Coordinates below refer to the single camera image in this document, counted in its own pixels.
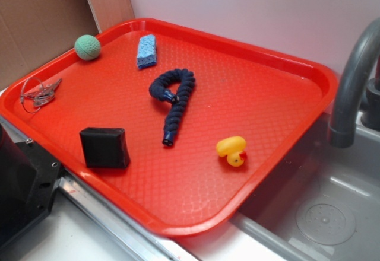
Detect dark faucet handle knob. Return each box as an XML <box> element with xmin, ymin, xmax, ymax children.
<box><xmin>361</xmin><ymin>61</ymin><xmax>379</xmax><ymax>131</ymax></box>

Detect dark blue braided rope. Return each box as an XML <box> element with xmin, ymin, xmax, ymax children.
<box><xmin>148</xmin><ymin>68</ymin><xmax>197</xmax><ymax>148</ymax></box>

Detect silver keys on ring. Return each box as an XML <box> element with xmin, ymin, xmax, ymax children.
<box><xmin>20</xmin><ymin>77</ymin><xmax>62</xmax><ymax>114</ymax></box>

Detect grey toy faucet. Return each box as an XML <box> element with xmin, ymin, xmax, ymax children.
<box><xmin>327</xmin><ymin>18</ymin><xmax>379</xmax><ymax>148</ymax></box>

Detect blue sponge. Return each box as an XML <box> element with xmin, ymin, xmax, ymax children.
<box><xmin>137</xmin><ymin>34</ymin><xmax>157</xmax><ymax>69</ymax></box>

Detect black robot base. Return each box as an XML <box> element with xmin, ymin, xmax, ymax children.
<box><xmin>1</xmin><ymin>128</ymin><xmax>62</xmax><ymax>250</ymax></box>

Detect black rectangular block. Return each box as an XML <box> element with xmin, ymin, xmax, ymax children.
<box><xmin>80</xmin><ymin>127</ymin><xmax>131</xmax><ymax>169</ymax></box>

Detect brown cardboard panel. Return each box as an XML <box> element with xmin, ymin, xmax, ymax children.
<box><xmin>1</xmin><ymin>0</ymin><xmax>134</xmax><ymax>89</ymax></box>

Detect yellow rubber duck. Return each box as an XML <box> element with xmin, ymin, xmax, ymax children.
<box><xmin>216</xmin><ymin>136</ymin><xmax>247</xmax><ymax>167</ymax></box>

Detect grey toy sink basin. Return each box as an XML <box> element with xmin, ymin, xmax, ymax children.
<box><xmin>232</xmin><ymin>115</ymin><xmax>379</xmax><ymax>260</ymax></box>

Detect red plastic tray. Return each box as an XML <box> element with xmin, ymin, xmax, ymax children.
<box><xmin>1</xmin><ymin>19</ymin><xmax>337</xmax><ymax>237</ymax></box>

